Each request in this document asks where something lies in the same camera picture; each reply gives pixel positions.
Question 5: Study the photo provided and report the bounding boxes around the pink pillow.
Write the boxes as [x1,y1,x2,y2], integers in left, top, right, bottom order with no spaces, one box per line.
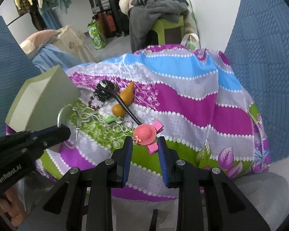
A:
[19,29,59,58]

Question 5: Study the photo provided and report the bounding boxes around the black rhinestone hair clip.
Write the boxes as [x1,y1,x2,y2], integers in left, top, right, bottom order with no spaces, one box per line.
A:
[94,80,141,125]

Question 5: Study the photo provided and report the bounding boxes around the light blue cloth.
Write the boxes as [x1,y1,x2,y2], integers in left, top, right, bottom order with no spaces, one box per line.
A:
[32,44,82,73]

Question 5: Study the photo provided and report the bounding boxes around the green plastic stool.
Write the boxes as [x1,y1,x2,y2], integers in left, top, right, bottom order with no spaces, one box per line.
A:
[146,16,184,45]

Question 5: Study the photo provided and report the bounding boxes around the green cardboard box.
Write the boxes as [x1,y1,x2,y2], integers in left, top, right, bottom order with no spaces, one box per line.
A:
[5,66,80,132]

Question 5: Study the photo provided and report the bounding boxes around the pink hat hair clip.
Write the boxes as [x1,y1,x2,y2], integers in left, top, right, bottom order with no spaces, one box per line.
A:
[133,121,164,155]

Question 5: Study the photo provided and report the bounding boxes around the red orange crate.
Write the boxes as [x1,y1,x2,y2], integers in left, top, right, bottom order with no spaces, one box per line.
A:
[94,10,117,38]

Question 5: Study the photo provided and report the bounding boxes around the black spiral hair tie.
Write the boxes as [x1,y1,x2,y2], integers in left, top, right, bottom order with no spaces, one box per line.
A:
[94,80,120,102]

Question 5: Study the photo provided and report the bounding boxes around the red bead bracelet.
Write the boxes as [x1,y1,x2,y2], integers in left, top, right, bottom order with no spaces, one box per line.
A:
[87,93,104,110]

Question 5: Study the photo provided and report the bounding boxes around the green printed bag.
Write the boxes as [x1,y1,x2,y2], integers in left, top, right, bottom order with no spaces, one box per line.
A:
[87,19,106,50]

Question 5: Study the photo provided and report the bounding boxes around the white bag handle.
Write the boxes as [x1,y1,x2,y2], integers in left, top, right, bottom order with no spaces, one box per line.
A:
[181,33,200,51]

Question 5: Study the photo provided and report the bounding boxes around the green hat hair clip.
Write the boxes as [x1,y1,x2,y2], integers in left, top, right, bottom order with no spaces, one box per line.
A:
[105,115,117,124]

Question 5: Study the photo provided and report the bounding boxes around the person left hand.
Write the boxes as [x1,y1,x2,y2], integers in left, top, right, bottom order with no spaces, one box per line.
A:
[0,173,38,228]

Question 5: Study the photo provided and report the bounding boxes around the grey blanket on stool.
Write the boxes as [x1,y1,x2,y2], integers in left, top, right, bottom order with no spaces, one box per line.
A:
[129,0,188,52]

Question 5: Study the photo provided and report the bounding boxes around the silver ball chain necklace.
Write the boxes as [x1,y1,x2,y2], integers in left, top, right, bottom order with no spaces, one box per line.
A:
[72,105,134,133]

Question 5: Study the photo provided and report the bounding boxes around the orange gourd pendant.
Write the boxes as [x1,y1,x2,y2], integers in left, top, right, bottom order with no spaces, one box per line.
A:
[112,82,134,117]

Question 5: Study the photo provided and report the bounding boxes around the hanging clothes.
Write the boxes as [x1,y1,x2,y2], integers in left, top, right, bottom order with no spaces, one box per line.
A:
[14,0,71,31]

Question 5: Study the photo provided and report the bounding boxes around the colourful striped floral quilt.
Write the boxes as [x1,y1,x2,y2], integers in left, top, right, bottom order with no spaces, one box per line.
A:
[5,44,271,201]

